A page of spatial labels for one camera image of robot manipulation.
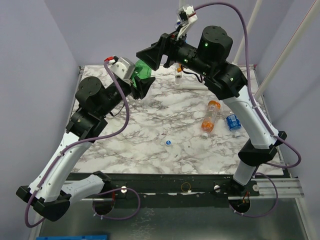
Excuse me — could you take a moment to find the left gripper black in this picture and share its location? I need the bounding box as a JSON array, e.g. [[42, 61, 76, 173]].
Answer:
[[98, 67, 155, 117]]

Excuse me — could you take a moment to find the green plastic bottle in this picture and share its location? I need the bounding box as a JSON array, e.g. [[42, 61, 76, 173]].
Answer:
[[131, 59, 152, 88]]

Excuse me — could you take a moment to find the white blue bottle cap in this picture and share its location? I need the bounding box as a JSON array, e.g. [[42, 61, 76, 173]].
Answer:
[[165, 140, 172, 146]]

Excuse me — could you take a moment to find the orange plastic bottle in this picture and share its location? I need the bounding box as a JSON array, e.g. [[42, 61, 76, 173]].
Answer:
[[201, 100, 221, 139]]

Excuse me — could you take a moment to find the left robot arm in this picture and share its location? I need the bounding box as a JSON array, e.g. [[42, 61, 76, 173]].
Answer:
[[16, 76, 123, 222]]

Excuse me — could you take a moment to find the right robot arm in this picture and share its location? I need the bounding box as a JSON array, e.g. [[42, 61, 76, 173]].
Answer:
[[136, 25, 287, 196]]

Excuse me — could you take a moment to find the blue label plastic bottle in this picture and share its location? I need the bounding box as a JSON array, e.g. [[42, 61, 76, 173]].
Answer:
[[226, 113, 242, 138]]

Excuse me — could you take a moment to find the white pipe stand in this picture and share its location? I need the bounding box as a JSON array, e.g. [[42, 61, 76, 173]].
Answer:
[[174, 0, 208, 91]]

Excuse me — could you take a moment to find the blue faucet tap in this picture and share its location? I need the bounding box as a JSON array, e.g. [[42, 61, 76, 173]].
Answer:
[[174, 21, 181, 30]]

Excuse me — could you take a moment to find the white rear pole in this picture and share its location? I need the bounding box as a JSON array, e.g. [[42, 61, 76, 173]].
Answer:
[[233, 0, 264, 65]]

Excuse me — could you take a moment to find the white diagonal pole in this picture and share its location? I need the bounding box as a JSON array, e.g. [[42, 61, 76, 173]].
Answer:
[[255, 0, 320, 100]]

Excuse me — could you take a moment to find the blue tray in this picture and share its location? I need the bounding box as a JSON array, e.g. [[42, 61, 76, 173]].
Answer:
[[35, 234, 109, 240]]

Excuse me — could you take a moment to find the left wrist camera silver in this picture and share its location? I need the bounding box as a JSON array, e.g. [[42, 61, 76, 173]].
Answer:
[[109, 57, 135, 85]]

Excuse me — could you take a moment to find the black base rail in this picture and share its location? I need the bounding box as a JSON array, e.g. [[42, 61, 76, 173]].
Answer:
[[86, 173, 260, 209]]

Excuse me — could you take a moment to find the aluminium extrusion rail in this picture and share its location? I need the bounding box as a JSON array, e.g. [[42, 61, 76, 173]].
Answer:
[[252, 172, 305, 199]]

